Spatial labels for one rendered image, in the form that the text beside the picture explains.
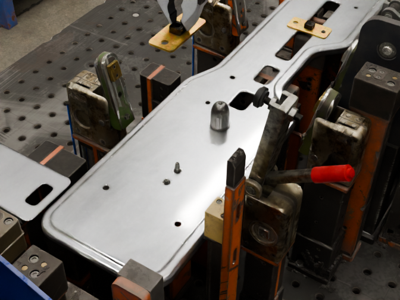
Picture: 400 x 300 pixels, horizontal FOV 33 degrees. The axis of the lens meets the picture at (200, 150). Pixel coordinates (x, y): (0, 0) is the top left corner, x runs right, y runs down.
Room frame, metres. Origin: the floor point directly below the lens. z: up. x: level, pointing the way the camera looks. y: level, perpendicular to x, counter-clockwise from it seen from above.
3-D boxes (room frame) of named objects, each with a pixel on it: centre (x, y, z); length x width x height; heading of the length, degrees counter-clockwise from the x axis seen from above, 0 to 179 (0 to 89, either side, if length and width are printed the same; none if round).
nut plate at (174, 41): (0.74, 0.03, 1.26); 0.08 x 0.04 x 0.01; 148
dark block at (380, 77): (0.82, -0.28, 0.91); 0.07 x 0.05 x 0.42; 58
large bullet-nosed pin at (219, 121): (0.84, -0.03, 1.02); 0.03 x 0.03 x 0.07
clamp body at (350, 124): (0.78, -0.22, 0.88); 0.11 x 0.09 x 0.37; 58
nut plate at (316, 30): (1.13, -0.21, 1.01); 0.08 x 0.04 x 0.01; 59
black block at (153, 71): (0.99, 0.08, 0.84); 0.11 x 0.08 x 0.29; 58
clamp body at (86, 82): (0.89, 0.18, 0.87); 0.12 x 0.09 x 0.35; 58
